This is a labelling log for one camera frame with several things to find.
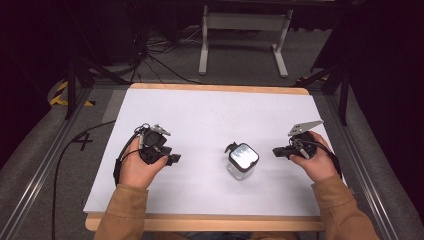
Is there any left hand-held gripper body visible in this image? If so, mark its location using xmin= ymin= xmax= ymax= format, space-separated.
xmin=134 ymin=122 xmax=173 ymax=166

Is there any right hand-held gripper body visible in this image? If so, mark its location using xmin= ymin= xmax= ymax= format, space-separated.
xmin=287 ymin=119 xmax=325 ymax=160

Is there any clear glass jar with lid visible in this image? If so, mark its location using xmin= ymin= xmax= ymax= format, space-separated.
xmin=224 ymin=141 xmax=261 ymax=182

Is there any person's right hand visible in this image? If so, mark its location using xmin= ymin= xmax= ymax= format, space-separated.
xmin=288 ymin=130 xmax=340 ymax=184

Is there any person's left hand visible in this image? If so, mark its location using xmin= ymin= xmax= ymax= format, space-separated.
xmin=118 ymin=136 xmax=170 ymax=191

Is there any white table sheet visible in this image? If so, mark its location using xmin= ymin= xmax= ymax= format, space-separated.
xmin=82 ymin=87 xmax=348 ymax=217

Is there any wooden table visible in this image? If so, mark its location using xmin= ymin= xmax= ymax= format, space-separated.
xmin=84 ymin=82 xmax=327 ymax=233

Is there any black tripod stand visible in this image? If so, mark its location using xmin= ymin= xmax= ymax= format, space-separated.
xmin=294 ymin=61 xmax=352 ymax=127
xmin=64 ymin=54 xmax=130 ymax=121

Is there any black tape cross mark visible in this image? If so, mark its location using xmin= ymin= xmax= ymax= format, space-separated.
xmin=71 ymin=132 xmax=95 ymax=152

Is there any yellow black hazard tape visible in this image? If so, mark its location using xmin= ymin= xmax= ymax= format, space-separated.
xmin=49 ymin=80 xmax=97 ymax=108

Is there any white metal stand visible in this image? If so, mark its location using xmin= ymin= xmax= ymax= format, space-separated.
xmin=198 ymin=4 xmax=294 ymax=79

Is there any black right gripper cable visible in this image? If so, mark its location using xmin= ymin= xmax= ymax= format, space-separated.
xmin=293 ymin=138 xmax=343 ymax=178

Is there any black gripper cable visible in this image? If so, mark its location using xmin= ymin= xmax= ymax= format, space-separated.
xmin=293 ymin=138 xmax=343 ymax=178
xmin=50 ymin=119 xmax=142 ymax=240

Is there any aluminium frame rail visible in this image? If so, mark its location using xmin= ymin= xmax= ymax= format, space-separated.
xmin=0 ymin=87 xmax=94 ymax=240
xmin=323 ymin=94 xmax=400 ymax=240

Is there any bundle of black floor cables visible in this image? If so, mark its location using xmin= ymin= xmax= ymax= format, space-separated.
xmin=128 ymin=26 xmax=205 ymax=86

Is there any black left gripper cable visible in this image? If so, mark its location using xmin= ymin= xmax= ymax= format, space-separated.
xmin=50 ymin=119 xmax=142 ymax=240

